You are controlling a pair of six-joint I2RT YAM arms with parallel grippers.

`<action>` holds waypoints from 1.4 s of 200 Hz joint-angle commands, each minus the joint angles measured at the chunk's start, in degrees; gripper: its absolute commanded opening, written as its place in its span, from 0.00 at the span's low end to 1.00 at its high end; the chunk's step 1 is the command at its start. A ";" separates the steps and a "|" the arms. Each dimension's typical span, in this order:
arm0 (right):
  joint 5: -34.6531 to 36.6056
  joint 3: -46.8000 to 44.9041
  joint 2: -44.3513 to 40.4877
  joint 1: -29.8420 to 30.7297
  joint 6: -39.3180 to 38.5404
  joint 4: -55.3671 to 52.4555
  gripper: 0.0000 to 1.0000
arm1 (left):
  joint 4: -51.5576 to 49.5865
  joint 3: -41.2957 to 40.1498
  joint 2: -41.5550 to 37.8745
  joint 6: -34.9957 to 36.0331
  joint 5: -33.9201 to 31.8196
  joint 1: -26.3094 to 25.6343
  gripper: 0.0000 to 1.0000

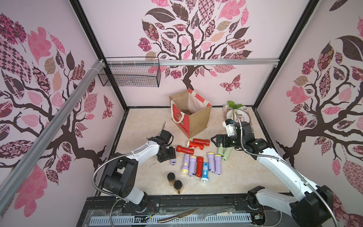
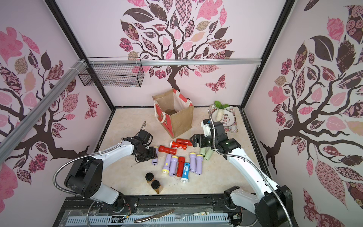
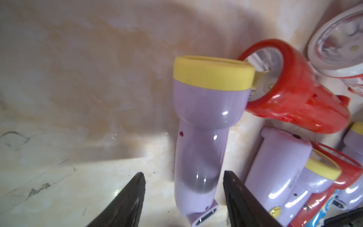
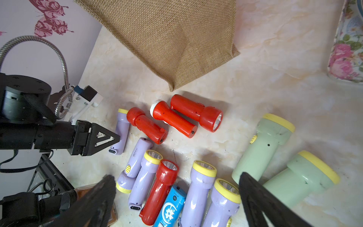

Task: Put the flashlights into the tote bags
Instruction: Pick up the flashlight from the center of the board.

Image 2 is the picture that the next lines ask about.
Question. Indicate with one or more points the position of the green flashlight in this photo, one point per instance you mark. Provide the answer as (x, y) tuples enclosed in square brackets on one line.
[(203, 151), (208, 154)]

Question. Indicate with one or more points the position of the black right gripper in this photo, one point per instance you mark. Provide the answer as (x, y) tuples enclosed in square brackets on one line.
[(199, 140)]

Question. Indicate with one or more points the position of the blue flashlight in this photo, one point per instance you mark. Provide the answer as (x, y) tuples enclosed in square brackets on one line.
[(185, 173)]

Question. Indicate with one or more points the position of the red flashlight left lying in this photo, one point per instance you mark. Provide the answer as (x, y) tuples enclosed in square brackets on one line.
[(167, 150)]

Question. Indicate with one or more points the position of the silver fork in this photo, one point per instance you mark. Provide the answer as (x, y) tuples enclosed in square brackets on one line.
[(183, 216)]

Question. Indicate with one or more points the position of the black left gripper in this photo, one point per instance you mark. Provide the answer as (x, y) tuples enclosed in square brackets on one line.
[(152, 155)]

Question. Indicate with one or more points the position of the red flashlight top right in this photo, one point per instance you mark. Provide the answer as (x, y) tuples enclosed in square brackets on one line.
[(184, 141)]

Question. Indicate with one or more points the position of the black cap jar front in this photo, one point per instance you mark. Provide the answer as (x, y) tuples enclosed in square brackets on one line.
[(156, 186)]

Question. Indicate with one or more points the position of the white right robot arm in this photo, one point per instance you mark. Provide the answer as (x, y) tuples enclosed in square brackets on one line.
[(272, 204)]

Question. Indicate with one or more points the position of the black cap jar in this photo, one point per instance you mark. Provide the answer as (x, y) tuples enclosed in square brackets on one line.
[(156, 186), (149, 178)]

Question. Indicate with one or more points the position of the black wire basket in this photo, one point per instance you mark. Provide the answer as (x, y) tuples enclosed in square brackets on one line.
[(113, 72)]

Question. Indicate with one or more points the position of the floral plate with radish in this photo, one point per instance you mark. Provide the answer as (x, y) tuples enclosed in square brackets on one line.
[(225, 114)]

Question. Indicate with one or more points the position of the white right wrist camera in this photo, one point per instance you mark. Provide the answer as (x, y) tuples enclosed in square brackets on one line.
[(206, 127)]

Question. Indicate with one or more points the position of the red and brown tote bag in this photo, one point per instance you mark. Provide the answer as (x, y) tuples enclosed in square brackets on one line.
[(174, 112)]

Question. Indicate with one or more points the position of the aluminium rail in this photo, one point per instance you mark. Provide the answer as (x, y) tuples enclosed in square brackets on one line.
[(236, 61), (16, 136)]

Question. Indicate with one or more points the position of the purple flashlight yellow head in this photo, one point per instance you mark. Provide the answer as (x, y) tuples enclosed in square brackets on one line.
[(166, 168)]

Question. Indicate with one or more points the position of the wooden handled knife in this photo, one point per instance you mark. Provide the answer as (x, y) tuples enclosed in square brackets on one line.
[(155, 216)]

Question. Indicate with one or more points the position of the black cap jar rear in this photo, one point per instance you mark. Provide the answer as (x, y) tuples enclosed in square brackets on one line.
[(149, 178)]

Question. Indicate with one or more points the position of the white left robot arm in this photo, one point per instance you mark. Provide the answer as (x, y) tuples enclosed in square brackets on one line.
[(82, 176)]

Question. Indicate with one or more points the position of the aluminium rail left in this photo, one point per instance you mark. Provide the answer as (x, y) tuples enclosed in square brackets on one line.
[(16, 136)]

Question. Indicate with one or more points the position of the aluminium rail back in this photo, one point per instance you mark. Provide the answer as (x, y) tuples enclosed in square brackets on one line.
[(236, 61)]

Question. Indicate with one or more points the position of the red flashlight upright row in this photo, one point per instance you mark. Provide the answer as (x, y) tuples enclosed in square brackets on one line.
[(181, 162)]

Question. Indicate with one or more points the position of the red flashlight silver head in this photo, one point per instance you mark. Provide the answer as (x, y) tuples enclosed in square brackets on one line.
[(178, 145)]

